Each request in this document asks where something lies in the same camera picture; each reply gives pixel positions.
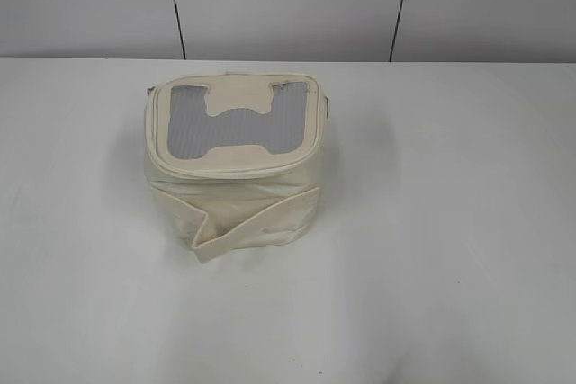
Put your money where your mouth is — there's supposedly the cream fabric zipper bag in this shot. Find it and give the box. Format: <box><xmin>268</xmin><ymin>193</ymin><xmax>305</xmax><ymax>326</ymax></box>
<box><xmin>144</xmin><ymin>73</ymin><xmax>328</xmax><ymax>263</ymax></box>

